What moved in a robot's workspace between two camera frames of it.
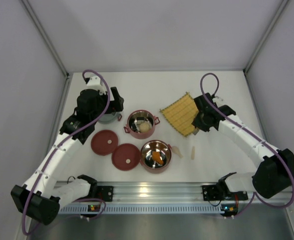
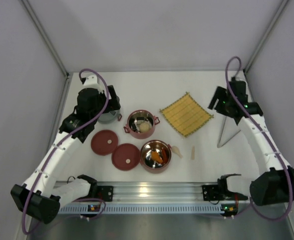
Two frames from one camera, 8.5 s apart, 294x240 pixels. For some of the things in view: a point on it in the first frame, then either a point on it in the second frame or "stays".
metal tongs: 195,132 to 219,144
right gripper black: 200,103 to 217,99
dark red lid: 125,157 stays
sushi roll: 133,127 stays
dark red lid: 104,142 stays
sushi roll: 140,119 stays
